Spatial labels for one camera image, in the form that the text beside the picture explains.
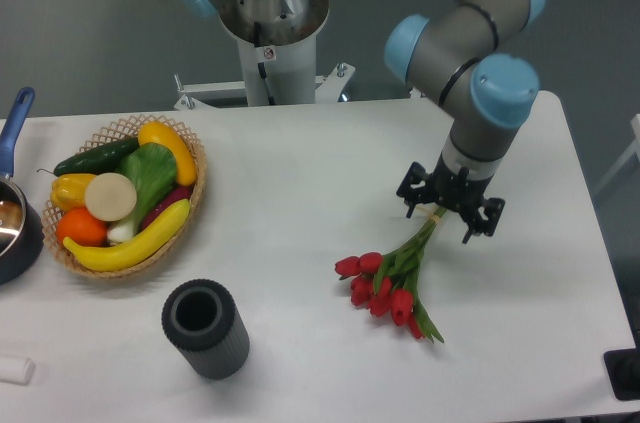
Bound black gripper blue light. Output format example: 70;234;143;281
396;155;505;244

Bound red tulip bouquet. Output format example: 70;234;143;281
334;207;446;343

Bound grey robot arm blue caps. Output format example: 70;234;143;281
181;0;546;236

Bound black device at edge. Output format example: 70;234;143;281
603;348;639;401

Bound purple eggplant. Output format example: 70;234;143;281
140;186;193;230

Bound dark grey ribbed vase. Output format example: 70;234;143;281
161;279;250;380

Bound green bok choy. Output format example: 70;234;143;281
107;143;177;245

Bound yellow squash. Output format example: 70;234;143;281
138;121;197;186

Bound round beige disc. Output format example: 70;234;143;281
84;173;137;222

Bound green cucumber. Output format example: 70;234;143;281
38;138;139;177

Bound yellow banana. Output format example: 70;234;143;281
63;199;191;272

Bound orange fruit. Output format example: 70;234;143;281
56;208;107;247

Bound yellow bell pepper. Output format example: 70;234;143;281
50;173;96;212

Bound white cylinder object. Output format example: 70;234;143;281
0;355;36;386

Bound white metal base frame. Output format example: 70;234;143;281
173;62;356;111

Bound white frame at right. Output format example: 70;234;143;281
594;114;639;198

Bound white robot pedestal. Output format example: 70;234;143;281
237;36;316;107

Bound black cable on pedestal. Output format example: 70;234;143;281
252;21;276;106

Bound blue handled saucepan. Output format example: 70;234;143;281
1;87;43;285

